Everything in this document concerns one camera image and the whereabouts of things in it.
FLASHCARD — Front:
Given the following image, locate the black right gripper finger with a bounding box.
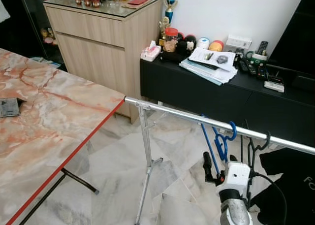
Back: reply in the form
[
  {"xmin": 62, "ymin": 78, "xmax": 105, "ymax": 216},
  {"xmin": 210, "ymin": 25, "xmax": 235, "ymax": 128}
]
[{"xmin": 204, "ymin": 151, "xmax": 217, "ymax": 182}]

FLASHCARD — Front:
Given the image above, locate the blue clothes hanger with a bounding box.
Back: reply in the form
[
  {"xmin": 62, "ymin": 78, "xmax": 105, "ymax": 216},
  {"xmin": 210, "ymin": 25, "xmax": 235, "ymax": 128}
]
[{"xmin": 199, "ymin": 114, "xmax": 238, "ymax": 177}]

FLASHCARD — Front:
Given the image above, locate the black printed t-shirt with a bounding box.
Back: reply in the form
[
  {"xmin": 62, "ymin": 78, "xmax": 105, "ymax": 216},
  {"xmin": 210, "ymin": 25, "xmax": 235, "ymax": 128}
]
[{"xmin": 249, "ymin": 147, "xmax": 315, "ymax": 225}]

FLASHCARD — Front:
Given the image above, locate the silver metal clothes rack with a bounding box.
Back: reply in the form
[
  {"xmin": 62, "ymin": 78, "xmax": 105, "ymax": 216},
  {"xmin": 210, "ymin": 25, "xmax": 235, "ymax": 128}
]
[{"xmin": 123, "ymin": 96, "xmax": 315, "ymax": 225}]

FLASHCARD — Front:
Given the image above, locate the black tv console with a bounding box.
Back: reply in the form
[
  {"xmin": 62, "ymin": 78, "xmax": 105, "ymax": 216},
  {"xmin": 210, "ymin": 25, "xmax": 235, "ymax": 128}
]
[{"xmin": 140, "ymin": 58, "xmax": 315, "ymax": 148}]

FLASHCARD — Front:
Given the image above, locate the stack of white papers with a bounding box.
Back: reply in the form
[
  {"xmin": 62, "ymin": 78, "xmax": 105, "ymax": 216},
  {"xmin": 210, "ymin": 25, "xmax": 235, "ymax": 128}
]
[{"xmin": 179, "ymin": 48, "xmax": 238, "ymax": 85}]

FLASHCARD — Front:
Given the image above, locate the small white box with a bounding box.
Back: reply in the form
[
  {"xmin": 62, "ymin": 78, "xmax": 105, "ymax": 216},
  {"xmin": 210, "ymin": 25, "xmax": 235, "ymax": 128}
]
[{"xmin": 263, "ymin": 80, "xmax": 285, "ymax": 94}]

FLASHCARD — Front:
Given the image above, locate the black remote control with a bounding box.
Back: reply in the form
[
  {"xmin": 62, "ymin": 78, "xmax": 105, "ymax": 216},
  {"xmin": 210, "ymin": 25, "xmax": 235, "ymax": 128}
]
[
  {"xmin": 256, "ymin": 40, "xmax": 269, "ymax": 56},
  {"xmin": 238, "ymin": 58, "xmax": 249, "ymax": 73}
]

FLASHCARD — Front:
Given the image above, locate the green white mug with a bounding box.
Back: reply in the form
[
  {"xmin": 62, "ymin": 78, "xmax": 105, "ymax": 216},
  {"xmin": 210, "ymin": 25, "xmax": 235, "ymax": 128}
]
[{"xmin": 245, "ymin": 51, "xmax": 269, "ymax": 68}]

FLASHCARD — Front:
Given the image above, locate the orange red round toy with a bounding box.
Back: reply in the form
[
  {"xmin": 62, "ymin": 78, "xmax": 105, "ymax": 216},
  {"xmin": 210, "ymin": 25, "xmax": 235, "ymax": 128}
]
[{"xmin": 209, "ymin": 40, "xmax": 224, "ymax": 52}]

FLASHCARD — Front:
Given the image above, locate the white blue round toy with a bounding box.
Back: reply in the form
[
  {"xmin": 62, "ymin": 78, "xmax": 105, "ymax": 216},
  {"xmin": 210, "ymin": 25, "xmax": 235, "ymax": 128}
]
[{"xmin": 197, "ymin": 37, "xmax": 211, "ymax": 49}]

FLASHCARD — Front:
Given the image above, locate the black mouse plush toy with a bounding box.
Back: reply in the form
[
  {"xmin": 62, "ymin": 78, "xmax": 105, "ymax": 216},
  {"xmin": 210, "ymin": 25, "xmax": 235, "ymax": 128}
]
[{"xmin": 177, "ymin": 33, "xmax": 196, "ymax": 56}]

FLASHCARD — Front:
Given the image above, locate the white socket plate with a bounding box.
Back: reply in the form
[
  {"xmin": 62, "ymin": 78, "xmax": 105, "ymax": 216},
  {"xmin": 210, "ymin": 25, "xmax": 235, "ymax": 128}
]
[{"xmin": 225, "ymin": 35, "xmax": 252, "ymax": 50}]

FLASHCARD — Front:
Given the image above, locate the pink white tissue box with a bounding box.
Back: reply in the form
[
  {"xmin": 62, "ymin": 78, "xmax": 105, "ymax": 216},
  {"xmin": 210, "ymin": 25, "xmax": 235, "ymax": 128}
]
[{"xmin": 141, "ymin": 40, "xmax": 162, "ymax": 62}]

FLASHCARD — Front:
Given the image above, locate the jar with red lid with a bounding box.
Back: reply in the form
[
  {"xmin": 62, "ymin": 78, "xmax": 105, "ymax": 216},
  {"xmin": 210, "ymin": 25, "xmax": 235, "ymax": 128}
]
[{"xmin": 164, "ymin": 28, "xmax": 179, "ymax": 53}]

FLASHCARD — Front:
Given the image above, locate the small gold trophy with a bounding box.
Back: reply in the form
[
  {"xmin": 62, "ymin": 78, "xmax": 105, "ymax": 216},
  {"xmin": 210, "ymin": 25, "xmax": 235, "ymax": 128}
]
[{"xmin": 158, "ymin": 17, "xmax": 171, "ymax": 38}]

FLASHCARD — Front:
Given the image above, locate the black television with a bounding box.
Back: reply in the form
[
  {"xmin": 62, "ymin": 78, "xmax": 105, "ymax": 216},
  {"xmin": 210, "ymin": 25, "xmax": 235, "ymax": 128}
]
[{"xmin": 268, "ymin": 0, "xmax": 315, "ymax": 80}]

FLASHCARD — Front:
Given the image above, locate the light wooden cabinet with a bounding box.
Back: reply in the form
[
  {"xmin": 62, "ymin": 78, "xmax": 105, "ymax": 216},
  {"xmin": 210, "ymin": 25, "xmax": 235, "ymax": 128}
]
[{"xmin": 43, "ymin": 0, "xmax": 164, "ymax": 123}]

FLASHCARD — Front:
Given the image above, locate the marble pattern folding table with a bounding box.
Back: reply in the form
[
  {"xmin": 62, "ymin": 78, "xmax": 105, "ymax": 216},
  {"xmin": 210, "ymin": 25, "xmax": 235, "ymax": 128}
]
[{"xmin": 0, "ymin": 48, "xmax": 126, "ymax": 225}]

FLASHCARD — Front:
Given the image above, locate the blue trophy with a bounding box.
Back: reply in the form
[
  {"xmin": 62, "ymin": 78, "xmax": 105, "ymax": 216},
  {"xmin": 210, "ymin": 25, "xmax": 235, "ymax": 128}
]
[{"xmin": 165, "ymin": 0, "xmax": 178, "ymax": 23}]

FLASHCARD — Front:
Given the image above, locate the white teal object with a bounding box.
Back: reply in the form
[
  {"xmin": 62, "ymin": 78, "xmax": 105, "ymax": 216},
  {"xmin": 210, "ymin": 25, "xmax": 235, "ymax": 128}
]
[{"xmin": 30, "ymin": 57, "xmax": 63, "ymax": 68}]

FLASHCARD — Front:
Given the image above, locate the black display cabinet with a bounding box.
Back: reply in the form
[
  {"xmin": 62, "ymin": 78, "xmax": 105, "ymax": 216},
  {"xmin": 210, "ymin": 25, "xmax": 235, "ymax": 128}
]
[{"xmin": 0, "ymin": 0, "xmax": 67, "ymax": 70}]

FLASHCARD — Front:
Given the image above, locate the white cloth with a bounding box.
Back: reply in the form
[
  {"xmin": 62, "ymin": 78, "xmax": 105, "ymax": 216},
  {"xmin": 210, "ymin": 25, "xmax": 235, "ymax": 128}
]
[{"xmin": 0, "ymin": 0, "xmax": 10, "ymax": 24}]

